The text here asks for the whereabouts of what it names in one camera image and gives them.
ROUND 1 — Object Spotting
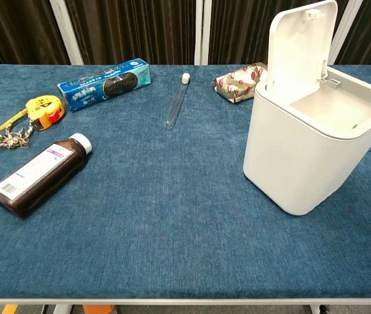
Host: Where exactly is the white plastic trash bin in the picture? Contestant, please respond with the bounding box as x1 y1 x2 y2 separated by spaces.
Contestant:
242 0 371 217

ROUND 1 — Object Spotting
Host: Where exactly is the blue velvet table cloth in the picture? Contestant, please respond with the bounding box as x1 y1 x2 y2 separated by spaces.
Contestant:
0 63 371 300

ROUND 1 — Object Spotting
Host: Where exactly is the clear test tube white cap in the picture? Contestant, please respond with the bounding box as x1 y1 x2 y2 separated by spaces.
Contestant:
164 73 190 130

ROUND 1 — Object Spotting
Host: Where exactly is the crumpled gold red wrapper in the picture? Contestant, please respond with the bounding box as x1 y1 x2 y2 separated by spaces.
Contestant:
211 62 268 104

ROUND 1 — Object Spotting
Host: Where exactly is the blue Oreo cookie box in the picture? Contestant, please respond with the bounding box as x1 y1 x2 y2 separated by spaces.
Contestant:
56 58 152 113

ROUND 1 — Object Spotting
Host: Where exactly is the dark brown curtain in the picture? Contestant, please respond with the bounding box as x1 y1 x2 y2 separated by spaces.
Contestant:
0 0 371 70

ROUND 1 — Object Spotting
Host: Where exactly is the yellow tape measure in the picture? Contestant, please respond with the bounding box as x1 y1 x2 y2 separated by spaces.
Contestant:
0 96 65 135

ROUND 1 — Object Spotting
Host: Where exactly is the brown bottle with white cap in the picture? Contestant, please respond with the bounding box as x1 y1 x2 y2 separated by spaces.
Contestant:
0 133 94 219

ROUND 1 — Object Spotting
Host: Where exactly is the orange object under table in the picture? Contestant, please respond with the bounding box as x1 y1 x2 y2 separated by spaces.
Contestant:
83 304 115 314

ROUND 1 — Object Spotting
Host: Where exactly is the white metal frame post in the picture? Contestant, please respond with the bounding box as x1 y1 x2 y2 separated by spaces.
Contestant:
329 0 364 65
194 0 213 65
49 0 84 65

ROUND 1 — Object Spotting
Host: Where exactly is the frayed twine rope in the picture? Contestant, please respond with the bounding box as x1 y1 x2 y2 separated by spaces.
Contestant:
0 122 36 150

